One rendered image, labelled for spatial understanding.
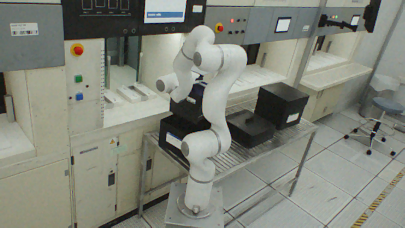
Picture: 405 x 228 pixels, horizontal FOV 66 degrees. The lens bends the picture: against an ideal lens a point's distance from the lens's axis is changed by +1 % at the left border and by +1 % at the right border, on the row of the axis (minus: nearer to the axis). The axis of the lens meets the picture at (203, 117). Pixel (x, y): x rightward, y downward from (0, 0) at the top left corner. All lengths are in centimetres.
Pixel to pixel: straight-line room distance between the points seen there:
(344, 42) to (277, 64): 151
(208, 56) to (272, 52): 225
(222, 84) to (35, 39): 83
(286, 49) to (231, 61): 209
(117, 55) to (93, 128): 108
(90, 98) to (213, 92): 79
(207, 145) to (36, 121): 86
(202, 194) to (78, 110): 80
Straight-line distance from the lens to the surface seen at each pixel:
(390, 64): 566
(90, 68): 170
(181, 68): 142
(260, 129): 214
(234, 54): 119
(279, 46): 329
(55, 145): 182
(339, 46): 464
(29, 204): 199
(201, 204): 151
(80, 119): 180
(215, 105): 123
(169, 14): 186
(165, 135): 189
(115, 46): 280
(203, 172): 138
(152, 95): 225
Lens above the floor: 186
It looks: 28 degrees down
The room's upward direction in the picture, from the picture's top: 10 degrees clockwise
